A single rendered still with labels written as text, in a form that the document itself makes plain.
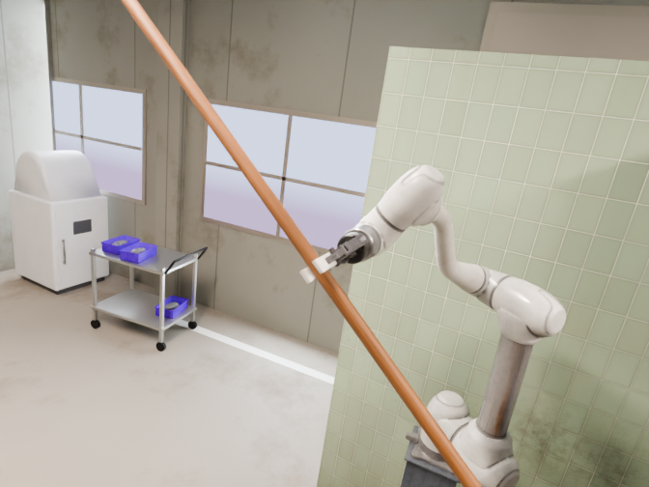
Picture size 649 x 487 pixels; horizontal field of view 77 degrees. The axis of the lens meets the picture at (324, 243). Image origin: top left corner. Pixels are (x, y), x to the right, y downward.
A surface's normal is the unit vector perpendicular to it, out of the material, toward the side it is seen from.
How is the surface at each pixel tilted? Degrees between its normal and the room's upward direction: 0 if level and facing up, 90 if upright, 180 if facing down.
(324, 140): 90
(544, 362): 90
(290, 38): 90
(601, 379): 90
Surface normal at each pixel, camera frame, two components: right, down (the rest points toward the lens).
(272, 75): -0.39, 0.22
